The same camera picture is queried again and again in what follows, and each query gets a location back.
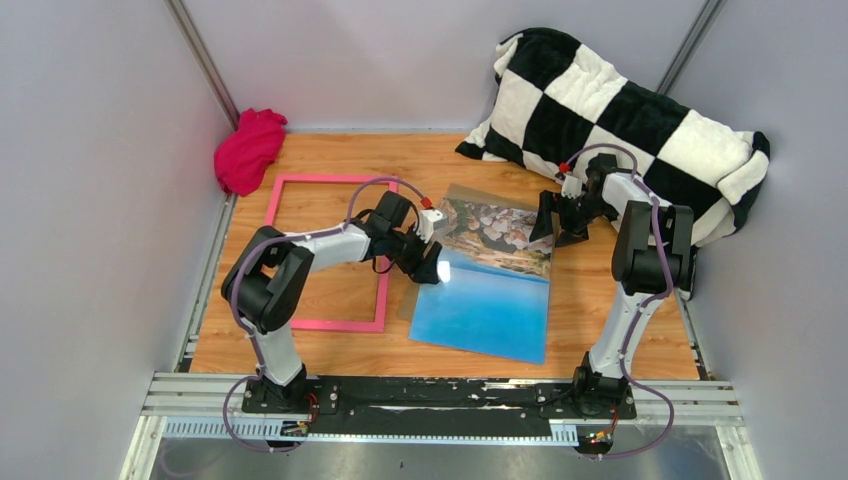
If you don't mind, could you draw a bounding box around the beach landscape photo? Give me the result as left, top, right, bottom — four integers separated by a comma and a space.
408, 198, 553, 364

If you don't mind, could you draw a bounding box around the aluminium corner post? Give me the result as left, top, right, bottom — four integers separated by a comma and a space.
164, 0, 240, 131
656, 0, 727, 95

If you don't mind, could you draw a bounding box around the purple cable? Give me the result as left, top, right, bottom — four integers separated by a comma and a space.
557, 143, 677, 462
221, 175, 435, 455

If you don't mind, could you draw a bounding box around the brown frame backing board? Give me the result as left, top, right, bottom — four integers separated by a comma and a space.
397, 184, 513, 322

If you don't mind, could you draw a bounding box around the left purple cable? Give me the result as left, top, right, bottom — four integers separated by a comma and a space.
221, 175, 435, 455

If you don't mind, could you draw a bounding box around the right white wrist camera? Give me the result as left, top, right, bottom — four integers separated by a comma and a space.
558, 172, 584, 200

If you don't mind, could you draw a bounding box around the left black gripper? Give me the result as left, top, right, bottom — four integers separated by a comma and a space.
386, 223, 441, 285

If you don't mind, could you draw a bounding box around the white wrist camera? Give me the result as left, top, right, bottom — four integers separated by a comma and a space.
415, 208, 449, 243
558, 172, 584, 200

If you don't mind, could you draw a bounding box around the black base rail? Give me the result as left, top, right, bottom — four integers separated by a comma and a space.
241, 376, 636, 440

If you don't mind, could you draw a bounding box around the left aluminium corner post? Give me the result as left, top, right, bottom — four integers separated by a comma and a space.
164, 0, 240, 131

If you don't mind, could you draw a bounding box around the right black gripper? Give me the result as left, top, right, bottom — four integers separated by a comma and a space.
530, 190, 616, 248

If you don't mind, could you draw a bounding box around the black white checkered pillow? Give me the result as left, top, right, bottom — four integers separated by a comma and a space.
457, 27, 770, 249

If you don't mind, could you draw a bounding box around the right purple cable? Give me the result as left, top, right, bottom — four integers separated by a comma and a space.
557, 143, 677, 462

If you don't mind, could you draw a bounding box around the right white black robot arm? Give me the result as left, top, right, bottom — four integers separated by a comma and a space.
530, 153, 694, 418

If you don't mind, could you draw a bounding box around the right aluminium corner post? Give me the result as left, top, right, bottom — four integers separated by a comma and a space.
656, 0, 727, 95

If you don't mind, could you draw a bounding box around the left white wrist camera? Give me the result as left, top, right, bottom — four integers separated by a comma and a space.
415, 208, 449, 243

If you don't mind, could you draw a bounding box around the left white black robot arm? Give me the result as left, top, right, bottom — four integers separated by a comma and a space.
221, 191, 448, 413

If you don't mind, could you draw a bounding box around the magenta cloth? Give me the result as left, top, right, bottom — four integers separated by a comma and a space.
213, 108, 288, 196

